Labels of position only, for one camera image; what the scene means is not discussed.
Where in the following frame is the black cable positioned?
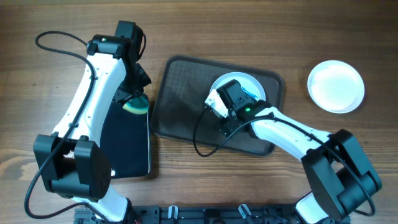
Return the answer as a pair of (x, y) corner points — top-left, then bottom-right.
(192, 105), (376, 217)
(24, 30), (108, 223)

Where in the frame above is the left black cable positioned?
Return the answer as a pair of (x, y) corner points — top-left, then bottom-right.
(24, 30), (108, 223)

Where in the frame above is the right black cable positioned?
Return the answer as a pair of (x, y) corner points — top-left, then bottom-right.
(192, 105), (376, 217)

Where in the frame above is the brown serving tray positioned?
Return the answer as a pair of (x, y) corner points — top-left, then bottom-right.
(150, 55), (285, 147)

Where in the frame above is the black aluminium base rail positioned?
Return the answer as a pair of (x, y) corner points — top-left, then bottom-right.
(73, 203), (351, 224)

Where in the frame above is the white plate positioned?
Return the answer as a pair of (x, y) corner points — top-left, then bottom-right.
(210, 72), (266, 100)
(307, 60), (365, 114)

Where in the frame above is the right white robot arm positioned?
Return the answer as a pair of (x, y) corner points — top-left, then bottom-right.
(214, 100), (382, 223)

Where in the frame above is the green yellow sponge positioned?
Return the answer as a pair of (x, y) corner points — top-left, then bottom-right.
(123, 94), (149, 114)

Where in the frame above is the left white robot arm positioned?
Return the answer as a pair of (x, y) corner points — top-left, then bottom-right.
(33, 34), (151, 223)

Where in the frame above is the black water tray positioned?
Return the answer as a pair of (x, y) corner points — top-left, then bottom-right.
(100, 101), (151, 179)

